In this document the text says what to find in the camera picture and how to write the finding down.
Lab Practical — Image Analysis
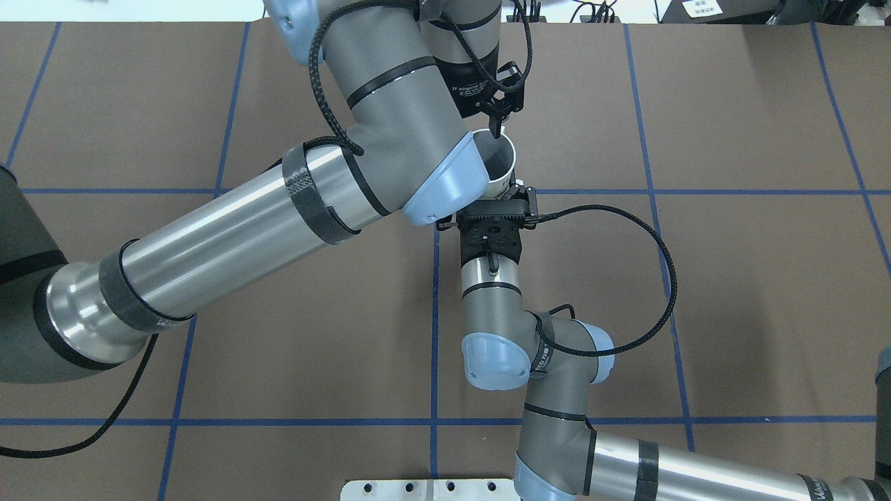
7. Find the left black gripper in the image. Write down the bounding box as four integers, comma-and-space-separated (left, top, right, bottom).
445, 63, 525, 140

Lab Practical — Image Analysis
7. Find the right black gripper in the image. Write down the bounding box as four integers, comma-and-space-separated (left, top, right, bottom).
455, 185, 539, 266

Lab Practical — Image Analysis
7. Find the white mug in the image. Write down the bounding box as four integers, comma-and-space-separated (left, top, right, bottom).
472, 127, 516, 200

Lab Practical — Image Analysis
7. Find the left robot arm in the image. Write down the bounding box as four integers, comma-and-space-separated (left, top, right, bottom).
2, 1, 502, 383

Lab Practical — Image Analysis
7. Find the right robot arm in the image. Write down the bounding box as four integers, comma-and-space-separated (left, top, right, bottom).
436, 181, 889, 500

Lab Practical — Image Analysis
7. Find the black printer device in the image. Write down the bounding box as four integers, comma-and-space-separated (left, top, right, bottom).
660, 1, 867, 26

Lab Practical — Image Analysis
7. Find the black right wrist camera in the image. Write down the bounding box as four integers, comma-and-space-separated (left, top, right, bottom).
458, 216, 523, 256

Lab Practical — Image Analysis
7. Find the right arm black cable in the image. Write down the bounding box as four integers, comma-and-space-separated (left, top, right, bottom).
487, 205, 679, 358

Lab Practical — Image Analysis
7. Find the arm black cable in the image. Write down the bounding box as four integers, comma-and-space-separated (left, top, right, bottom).
487, 205, 679, 358
0, 0, 534, 460

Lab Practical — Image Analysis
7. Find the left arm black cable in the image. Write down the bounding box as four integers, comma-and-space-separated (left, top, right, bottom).
0, 0, 534, 460

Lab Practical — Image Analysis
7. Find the white central pedestal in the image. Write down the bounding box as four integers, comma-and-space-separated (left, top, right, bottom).
340, 478, 520, 500

